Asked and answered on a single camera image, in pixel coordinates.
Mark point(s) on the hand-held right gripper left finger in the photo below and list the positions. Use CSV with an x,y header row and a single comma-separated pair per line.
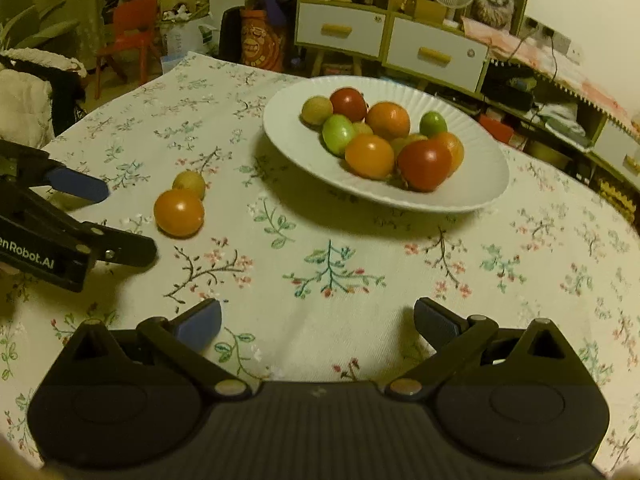
x,y
200,321

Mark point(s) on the long wooden sideboard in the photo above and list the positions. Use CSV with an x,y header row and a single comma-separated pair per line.
x,y
615,145

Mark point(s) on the white paper bag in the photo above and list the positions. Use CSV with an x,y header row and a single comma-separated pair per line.
x,y
180,35

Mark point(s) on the green leafy plant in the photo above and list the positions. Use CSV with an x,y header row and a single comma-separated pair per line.
x,y
30,30

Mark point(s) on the red cardboard box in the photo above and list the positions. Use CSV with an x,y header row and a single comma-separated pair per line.
x,y
495,129

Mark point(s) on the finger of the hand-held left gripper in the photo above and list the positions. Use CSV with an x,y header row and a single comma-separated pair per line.
x,y
130,250
80,185

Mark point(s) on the white fleece jacket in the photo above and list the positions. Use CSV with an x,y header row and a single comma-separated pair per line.
x,y
25,100

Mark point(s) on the yellow egg trays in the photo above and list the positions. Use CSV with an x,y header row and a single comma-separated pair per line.
x,y
617,200

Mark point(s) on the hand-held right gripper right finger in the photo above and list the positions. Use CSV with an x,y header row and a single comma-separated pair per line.
x,y
440,322

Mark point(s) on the pile of papers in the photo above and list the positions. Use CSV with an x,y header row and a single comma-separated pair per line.
x,y
565,125

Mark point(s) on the white ribbed plate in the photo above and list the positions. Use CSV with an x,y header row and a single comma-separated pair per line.
x,y
475,180

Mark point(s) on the large red tomato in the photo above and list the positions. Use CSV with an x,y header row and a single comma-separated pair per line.
x,y
424,165

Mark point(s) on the red plastic chair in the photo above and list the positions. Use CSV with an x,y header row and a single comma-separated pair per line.
x,y
132,17

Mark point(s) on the small red tomato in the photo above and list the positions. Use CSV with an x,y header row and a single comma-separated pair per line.
x,y
348,103

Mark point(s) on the orange tomato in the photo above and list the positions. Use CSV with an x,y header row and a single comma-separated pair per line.
x,y
179,212
369,156

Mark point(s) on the pale blue printed box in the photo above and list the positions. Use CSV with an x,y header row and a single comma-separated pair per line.
x,y
170,62

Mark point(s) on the brown cardboard box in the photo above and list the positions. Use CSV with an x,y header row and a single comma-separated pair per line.
x,y
430,10

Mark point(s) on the orange printed bag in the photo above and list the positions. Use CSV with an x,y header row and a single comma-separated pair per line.
x,y
260,42

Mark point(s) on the wall socket plate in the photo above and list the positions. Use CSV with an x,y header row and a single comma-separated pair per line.
x,y
560,40

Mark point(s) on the floral tablecloth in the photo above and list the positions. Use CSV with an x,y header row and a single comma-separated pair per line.
x,y
300,240

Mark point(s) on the large orange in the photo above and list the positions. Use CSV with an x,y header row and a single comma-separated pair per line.
x,y
455,150

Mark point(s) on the black bag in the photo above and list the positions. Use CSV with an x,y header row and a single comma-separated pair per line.
x,y
507,95

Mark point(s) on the black upright object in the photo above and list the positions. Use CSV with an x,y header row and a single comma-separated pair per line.
x,y
231,35

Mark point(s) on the pink floral cloth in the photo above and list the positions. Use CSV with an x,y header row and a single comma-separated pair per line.
x,y
575,77

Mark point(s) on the small orange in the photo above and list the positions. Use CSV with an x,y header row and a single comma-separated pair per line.
x,y
388,120

